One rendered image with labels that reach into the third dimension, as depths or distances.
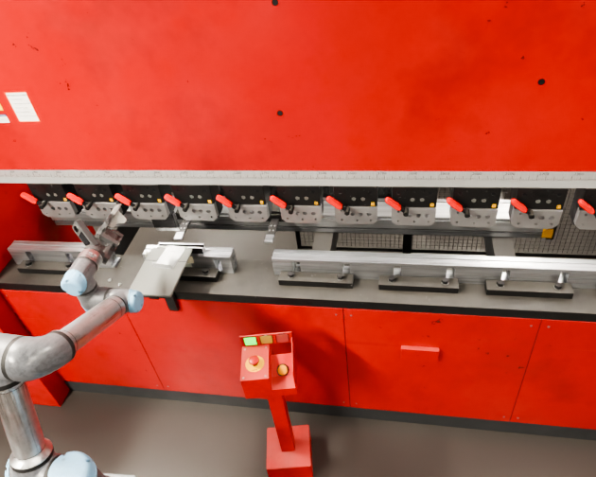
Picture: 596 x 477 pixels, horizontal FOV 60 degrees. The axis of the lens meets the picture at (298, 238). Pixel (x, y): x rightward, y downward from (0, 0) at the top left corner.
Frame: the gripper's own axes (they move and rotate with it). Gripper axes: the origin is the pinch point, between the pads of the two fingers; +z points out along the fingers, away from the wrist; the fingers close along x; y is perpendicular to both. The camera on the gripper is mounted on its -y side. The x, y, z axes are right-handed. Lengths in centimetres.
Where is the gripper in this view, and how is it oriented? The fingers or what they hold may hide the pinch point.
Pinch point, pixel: (113, 214)
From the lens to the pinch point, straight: 198.1
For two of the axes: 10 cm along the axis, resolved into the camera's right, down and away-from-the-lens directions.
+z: 1.6, -6.6, 7.3
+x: 5.5, -5.5, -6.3
